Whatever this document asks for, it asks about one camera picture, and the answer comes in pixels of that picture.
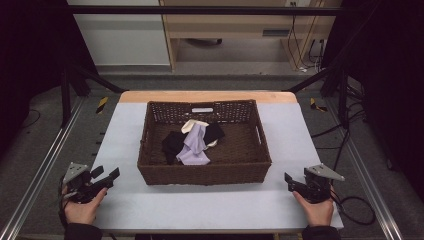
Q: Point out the black horizontal frame bar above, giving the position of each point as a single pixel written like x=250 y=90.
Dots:
x=200 y=10

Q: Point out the lavender cloth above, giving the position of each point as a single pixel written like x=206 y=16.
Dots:
x=195 y=146

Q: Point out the white cabinet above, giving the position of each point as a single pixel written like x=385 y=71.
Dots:
x=123 y=36

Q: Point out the black curtain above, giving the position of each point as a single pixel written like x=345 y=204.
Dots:
x=390 y=83
x=30 y=60

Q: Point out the white table mat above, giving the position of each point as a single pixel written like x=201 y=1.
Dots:
x=293 y=140

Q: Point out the black cloth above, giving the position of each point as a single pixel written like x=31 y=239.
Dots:
x=171 y=143
x=215 y=132

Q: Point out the yellow black floor tape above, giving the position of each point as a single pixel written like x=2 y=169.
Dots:
x=102 y=105
x=315 y=105

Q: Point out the black metal frame strut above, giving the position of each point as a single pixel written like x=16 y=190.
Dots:
x=96 y=79
x=313 y=79

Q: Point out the person's right hand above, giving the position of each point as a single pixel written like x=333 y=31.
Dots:
x=316 y=211

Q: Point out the aluminium rail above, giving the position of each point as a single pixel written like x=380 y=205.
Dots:
x=370 y=180
x=43 y=170

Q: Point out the cream cloth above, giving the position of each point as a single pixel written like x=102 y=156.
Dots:
x=189 y=125

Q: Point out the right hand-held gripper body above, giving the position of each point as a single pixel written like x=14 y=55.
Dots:
x=318 y=186

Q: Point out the person's left hand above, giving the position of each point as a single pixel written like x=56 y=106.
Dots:
x=81 y=211

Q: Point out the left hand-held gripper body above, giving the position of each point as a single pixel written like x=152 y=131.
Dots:
x=80 y=186

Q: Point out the brown woven basket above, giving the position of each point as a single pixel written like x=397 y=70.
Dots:
x=233 y=160

